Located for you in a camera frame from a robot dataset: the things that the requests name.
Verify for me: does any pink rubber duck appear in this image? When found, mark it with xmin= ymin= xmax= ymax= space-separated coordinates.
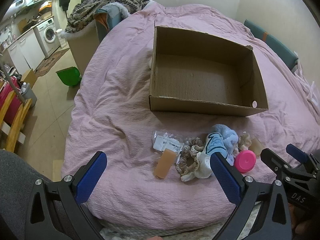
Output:
xmin=234 ymin=150 xmax=257 ymax=173

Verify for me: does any translucent soft block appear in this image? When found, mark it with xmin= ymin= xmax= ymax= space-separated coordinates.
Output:
xmin=249 ymin=138 xmax=265 ymax=157

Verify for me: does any beige floral scrunchie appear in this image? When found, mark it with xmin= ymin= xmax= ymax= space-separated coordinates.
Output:
xmin=238 ymin=132 xmax=252 ymax=152

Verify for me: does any clear plastic bag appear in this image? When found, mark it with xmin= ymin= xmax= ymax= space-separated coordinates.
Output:
xmin=152 ymin=131 xmax=185 ymax=157

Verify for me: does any orange soft block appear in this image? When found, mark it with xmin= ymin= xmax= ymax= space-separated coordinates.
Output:
xmin=153 ymin=149 xmax=177 ymax=179

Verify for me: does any light blue plush toy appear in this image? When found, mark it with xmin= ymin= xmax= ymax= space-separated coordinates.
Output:
xmin=203 ymin=124 xmax=239 ymax=166

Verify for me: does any wooden chair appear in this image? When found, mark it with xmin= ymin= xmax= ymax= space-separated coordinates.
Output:
xmin=1 ymin=91 xmax=31 ymax=152

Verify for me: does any teal headboard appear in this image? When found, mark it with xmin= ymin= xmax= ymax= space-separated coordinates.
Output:
xmin=244 ymin=20 xmax=298 ymax=71

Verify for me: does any pink bed duvet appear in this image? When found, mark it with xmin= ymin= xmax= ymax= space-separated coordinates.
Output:
xmin=62 ymin=3 xmax=319 ymax=230

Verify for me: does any brown cardboard box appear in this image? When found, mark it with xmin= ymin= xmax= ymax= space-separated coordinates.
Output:
xmin=149 ymin=26 xmax=268 ymax=117

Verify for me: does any grey trash can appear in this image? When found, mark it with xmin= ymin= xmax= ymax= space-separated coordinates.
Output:
xmin=20 ymin=82 xmax=37 ymax=108

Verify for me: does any red suitcase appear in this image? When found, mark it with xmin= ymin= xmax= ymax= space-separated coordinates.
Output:
xmin=0 ymin=76 xmax=22 ymax=127

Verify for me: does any green plastic bin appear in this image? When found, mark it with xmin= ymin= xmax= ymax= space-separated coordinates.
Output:
xmin=56 ymin=67 xmax=82 ymax=87

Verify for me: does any white kitchen cabinet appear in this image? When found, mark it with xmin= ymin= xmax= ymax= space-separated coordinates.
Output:
xmin=7 ymin=29 xmax=44 ymax=75

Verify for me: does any white washing machine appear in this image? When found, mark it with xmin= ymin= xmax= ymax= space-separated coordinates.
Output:
xmin=34 ymin=17 xmax=60 ymax=59

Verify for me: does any patterned knit blanket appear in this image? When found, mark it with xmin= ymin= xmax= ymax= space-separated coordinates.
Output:
xmin=64 ymin=0 xmax=150 ymax=35

